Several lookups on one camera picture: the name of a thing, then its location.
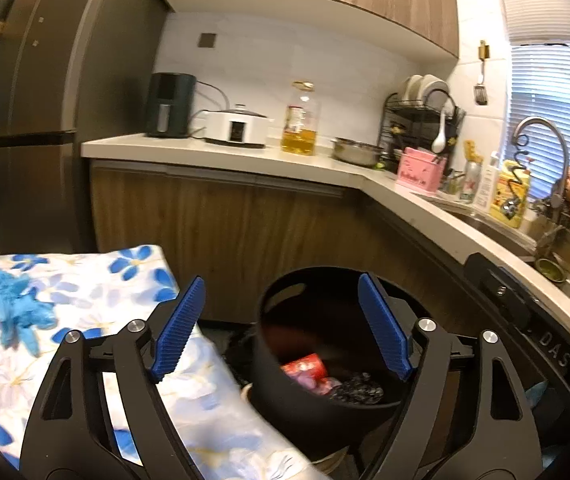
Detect purple plastic bag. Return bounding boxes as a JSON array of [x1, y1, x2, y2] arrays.
[[296, 374, 341, 396]]

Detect white bottle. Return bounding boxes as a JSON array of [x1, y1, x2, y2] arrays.
[[474, 152, 499, 212]]

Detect dark grey refrigerator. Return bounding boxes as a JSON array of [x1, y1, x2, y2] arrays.
[[0, 0, 167, 255]]

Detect steel sink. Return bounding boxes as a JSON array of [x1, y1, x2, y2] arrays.
[[435, 202, 570, 298]]

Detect white rice cooker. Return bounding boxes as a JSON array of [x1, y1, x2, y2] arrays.
[[204, 104, 272, 148]]

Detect steel bowl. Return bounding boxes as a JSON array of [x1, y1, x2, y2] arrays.
[[332, 138, 383, 168]]

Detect black air fryer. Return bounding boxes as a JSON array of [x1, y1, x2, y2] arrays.
[[145, 73, 197, 139]]

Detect window blinds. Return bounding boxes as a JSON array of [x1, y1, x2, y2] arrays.
[[492, 0, 570, 233]]

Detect yellow detergent bottle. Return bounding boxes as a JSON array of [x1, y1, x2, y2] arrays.
[[489, 159, 530, 229]]

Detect blue plastic bag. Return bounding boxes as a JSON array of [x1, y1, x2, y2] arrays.
[[0, 270, 57, 358]]

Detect lower wooden cabinets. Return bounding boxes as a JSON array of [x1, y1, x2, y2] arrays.
[[89, 159, 570, 411]]

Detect pink utensil holder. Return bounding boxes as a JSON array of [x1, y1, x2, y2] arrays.
[[397, 148, 447, 193]]

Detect black trash bin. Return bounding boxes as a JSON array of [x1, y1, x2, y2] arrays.
[[249, 266, 407, 460]]

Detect beverage can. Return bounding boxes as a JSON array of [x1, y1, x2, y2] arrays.
[[460, 157, 483, 204]]

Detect black plastic bag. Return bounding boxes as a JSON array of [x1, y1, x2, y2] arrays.
[[328, 373, 385, 405]]

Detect white spoon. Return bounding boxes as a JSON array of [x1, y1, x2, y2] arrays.
[[430, 107, 447, 155]]

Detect black dish rack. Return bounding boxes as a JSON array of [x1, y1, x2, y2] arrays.
[[377, 75, 466, 174]]

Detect steel kitchen faucet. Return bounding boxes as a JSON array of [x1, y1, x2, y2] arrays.
[[499, 116, 570, 256]]

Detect cooking oil bottle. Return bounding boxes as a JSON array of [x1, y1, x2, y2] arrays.
[[281, 80, 320, 155]]

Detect hanging spatula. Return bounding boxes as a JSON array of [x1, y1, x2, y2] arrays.
[[474, 40, 490, 106]]

